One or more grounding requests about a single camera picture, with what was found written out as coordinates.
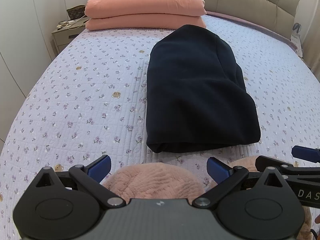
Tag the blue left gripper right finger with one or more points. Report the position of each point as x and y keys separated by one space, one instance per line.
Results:
x=218 y=170

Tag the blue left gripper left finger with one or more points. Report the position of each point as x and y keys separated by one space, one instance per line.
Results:
x=99 y=169

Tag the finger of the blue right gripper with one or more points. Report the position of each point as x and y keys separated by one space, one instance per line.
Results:
x=305 y=153

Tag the dark navy striped jacket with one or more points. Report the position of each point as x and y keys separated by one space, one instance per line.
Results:
x=196 y=95

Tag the pink fluffy trousers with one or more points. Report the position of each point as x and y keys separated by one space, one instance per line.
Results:
x=247 y=205

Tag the lilac floral quilted bedspread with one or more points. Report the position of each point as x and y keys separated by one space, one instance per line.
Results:
x=91 y=100

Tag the white paper bag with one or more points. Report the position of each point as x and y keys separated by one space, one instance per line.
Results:
x=295 y=39

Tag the beige bedside table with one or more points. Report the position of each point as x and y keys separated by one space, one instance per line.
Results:
x=66 y=33

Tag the brown patterned bag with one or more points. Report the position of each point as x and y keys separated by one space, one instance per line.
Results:
x=76 y=12

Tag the white wardrobe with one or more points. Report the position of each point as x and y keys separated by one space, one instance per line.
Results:
x=27 y=48

